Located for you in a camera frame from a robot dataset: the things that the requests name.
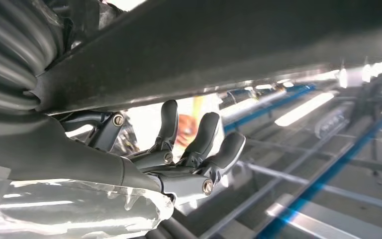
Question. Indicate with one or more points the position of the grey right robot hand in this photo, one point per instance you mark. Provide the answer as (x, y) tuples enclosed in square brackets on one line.
[(46, 148)]

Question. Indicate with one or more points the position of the stainless steel workbench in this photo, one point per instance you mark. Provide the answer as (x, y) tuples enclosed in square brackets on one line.
[(309, 184)]

